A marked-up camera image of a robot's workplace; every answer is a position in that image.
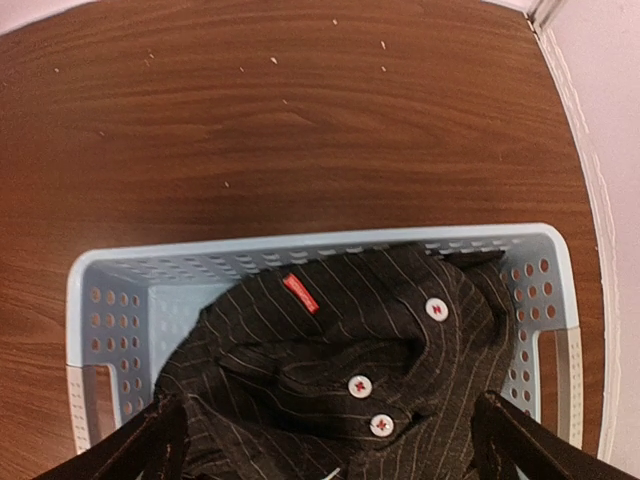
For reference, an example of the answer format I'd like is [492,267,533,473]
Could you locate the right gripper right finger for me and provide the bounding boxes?
[472,391,632,480]

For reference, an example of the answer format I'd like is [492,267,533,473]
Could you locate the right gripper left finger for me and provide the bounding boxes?
[38,396,187,480]

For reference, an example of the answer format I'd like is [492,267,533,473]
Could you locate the light blue perforated plastic basket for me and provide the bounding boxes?
[66,223,583,452]

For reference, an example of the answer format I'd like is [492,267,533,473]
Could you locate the black pinstriped long sleeve shirt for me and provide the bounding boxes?
[155,243,516,479]

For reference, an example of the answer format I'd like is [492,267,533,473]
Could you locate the right aluminium corner post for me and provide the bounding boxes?
[524,0,566,32]

